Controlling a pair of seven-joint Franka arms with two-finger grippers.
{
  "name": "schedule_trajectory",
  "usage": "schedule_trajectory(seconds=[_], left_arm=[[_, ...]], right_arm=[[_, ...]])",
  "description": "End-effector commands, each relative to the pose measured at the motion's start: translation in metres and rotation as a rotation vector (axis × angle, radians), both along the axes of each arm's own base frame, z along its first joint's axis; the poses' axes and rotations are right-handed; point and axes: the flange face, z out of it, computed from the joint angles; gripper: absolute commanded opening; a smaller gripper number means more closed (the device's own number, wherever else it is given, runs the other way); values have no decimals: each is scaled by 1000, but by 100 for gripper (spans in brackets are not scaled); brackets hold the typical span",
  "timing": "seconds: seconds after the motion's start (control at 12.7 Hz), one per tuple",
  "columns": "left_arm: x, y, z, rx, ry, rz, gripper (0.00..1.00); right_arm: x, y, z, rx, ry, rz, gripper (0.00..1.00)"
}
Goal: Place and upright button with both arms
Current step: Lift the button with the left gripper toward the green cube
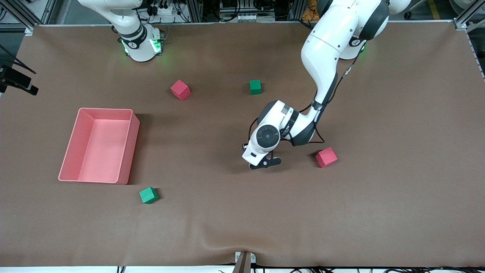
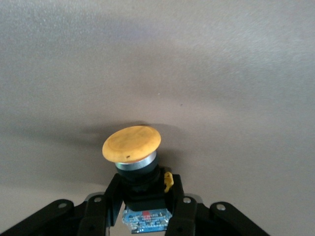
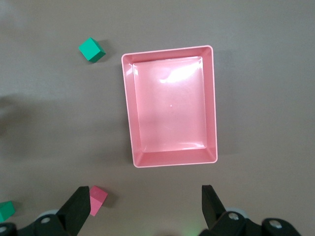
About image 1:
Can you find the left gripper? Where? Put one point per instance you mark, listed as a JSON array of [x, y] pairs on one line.
[[243, 146]]

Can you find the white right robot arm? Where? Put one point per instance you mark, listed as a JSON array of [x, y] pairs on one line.
[[140, 49]]

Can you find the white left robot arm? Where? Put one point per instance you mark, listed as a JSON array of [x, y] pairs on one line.
[[326, 45]]

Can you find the brown table mat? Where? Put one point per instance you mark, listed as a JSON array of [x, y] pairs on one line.
[[242, 208]]

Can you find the red foam cube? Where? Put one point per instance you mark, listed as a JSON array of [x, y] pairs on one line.
[[326, 157], [180, 90]]

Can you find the green foam cube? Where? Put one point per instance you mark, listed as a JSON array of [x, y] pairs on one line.
[[255, 87], [148, 195]]

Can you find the pink plastic tray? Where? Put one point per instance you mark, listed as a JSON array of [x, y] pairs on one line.
[[98, 151]]

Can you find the white connector strip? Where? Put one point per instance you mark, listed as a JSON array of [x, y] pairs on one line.
[[250, 18]]

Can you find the pile of orange bags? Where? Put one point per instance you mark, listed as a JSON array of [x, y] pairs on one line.
[[310, 15]]

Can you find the white power strip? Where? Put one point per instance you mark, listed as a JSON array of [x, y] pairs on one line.
[[163, 9]]

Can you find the black chair caster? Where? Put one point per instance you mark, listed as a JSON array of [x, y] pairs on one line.
[[408, 16]]

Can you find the aluminium frame profile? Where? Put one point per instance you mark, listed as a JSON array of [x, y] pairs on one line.
[[468, 17], [21, 13]]

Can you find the metal bracket with brown post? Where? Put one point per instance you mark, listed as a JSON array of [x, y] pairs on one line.
[[244, 263]]

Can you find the aluminium frame post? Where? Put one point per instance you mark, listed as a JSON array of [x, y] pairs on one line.
[[194, 9], [295, 9]]

